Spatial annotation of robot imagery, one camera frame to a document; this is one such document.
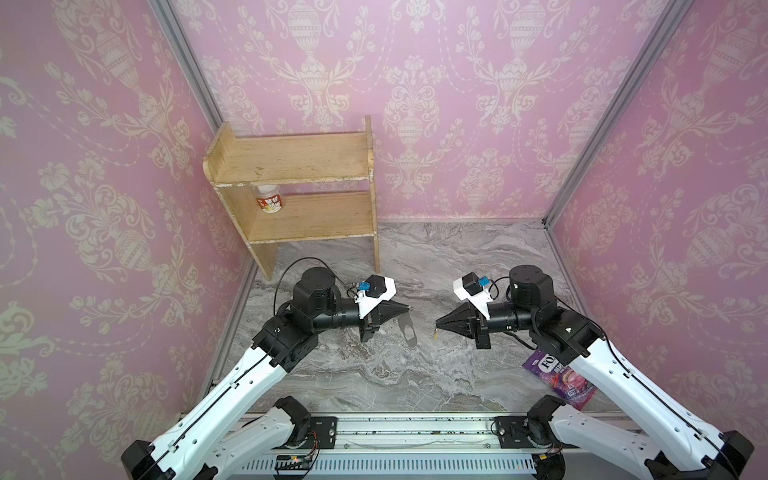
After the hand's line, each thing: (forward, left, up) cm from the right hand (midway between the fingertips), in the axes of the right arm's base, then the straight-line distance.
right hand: (441, 322), depth 63 cm
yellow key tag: (-2, +1, 0) cm, 3 cm away
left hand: (+1, +8, +4) cm, 9 cm away
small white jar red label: (+43, +46, 0) cm, 63 cm away
